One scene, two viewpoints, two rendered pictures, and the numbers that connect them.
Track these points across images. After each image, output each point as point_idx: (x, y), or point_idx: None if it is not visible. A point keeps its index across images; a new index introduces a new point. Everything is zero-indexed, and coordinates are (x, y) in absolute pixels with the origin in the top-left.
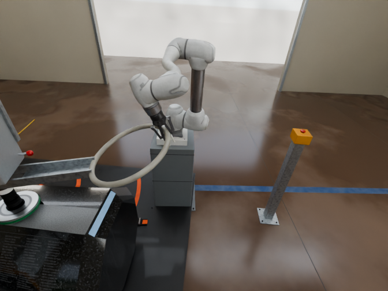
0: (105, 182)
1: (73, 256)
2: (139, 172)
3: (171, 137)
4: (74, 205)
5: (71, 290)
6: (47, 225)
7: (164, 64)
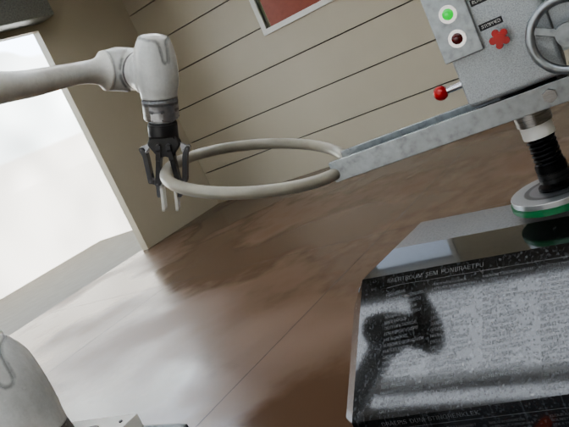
0: (322, 141)
1: None
2: (266, 138)
3: (165, 193)
4: (444, 240)
5: None
6: (490, 212)
7: (50, 70)
